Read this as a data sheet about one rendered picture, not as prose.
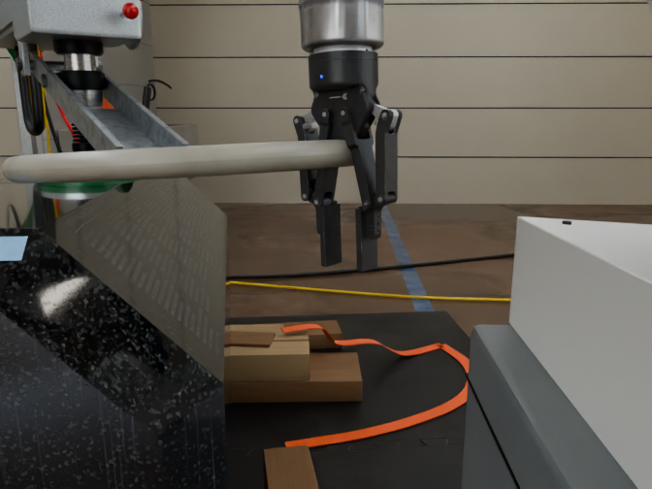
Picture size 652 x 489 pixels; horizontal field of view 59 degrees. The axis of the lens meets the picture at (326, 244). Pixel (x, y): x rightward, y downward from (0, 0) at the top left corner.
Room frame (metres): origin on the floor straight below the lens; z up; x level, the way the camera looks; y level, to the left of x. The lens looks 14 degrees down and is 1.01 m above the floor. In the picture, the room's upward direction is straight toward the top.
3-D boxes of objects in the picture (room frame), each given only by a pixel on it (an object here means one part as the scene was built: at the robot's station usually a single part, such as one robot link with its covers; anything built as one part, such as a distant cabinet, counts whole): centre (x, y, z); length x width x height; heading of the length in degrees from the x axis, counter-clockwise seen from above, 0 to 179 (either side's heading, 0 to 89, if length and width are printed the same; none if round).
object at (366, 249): (0.62, -0.05, 0.87); 0.03 x 0.01 x 0.07; 141
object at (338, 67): (0.65, -0.02, 1.02); 0.08 x 0.07 x 0.09; 51
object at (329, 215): (0.66, -0.01, 0.87); 0.03 x 0.01 x 0.07; 141
